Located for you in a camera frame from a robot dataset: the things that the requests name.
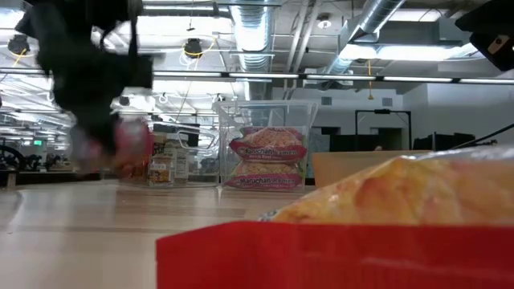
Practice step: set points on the gold-capped sesame jar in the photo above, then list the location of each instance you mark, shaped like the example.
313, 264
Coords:
160, 172

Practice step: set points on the black stand frame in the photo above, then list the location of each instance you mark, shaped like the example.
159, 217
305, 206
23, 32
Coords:
383, 111

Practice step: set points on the orange ramen packet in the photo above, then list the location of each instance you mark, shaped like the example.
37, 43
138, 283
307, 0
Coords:
401, 200

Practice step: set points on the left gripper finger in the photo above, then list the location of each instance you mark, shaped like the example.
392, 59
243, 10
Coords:
80, 148
102, 132

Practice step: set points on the clear shallow plastic tray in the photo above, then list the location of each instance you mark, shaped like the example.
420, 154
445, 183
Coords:
201, 136

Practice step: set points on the smoked paprika packet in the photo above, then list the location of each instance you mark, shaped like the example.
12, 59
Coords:
132, 148

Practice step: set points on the yellow green ramen packet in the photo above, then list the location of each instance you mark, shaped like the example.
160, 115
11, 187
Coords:
265, 176

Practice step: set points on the chili shrimp ramen packet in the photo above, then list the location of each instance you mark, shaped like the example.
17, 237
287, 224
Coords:
269, 144

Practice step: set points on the clear deep plastic container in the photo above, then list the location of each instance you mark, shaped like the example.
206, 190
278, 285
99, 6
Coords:
265, 114

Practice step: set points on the wide silver ventilation duct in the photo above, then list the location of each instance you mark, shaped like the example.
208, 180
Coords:
253, 32

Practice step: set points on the black ceiling-hung device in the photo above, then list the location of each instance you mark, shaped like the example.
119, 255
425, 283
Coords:
193, 47
18, 44

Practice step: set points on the long light bar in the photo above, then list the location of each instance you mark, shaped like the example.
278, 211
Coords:
261, 75

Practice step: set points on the slanted silver ventilation duct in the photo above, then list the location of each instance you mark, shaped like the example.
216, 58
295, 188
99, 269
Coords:
373, 16

